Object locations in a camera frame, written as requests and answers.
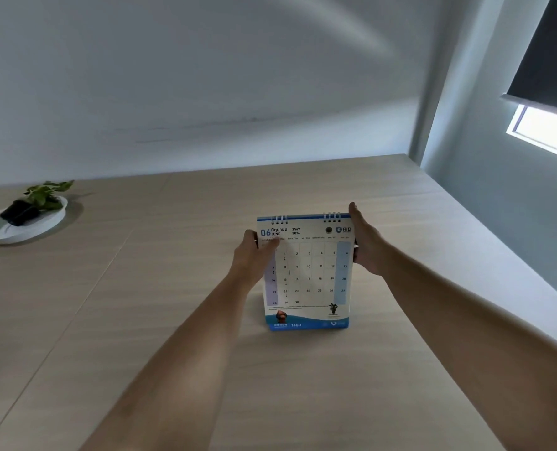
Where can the person's left hand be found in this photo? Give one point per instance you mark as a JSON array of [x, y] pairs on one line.
[[250, 260]]

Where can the person's right hand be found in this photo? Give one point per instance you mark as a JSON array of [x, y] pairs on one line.
[[368, 246]]

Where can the person's left thumb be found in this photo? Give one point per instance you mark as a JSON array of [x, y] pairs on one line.
[[270, 246]]

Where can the person's right thumb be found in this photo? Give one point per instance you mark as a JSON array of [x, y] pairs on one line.
[[353, 216]]

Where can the white spiral desk calendar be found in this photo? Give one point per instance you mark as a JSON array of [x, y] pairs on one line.
[[306, 277]]

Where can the person's right forearm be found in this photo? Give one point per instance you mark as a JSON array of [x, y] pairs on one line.
[[476, 338]]

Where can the person's left forearm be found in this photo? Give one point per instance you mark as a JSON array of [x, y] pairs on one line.
[[175, 366]]

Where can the window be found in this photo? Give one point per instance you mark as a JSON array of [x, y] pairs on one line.
[[544, 131]]

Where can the small green potted plant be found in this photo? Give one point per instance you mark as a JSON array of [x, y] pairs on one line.
[[36, 201]]

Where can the white round dish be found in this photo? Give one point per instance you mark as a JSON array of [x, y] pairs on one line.
[[20, 225]]

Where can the dark roller blind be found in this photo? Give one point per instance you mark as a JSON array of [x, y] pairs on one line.
[[548, 51]]

